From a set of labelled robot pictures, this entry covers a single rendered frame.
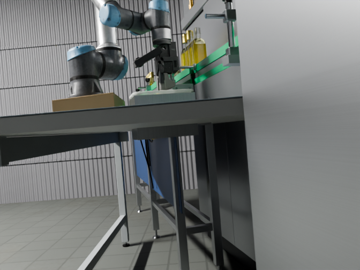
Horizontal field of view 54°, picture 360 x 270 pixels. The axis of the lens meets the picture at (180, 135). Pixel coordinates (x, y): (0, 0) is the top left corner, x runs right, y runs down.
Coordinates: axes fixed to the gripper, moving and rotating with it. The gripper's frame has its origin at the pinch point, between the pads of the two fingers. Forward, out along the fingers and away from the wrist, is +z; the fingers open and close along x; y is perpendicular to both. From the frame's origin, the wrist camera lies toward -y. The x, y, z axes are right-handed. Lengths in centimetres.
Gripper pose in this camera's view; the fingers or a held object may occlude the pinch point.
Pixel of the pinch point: (160, 95)
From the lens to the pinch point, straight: 134.1
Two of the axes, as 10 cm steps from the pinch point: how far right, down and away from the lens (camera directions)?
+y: 9.7, -0.8, 2.3
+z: 0.8, 10.0, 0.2
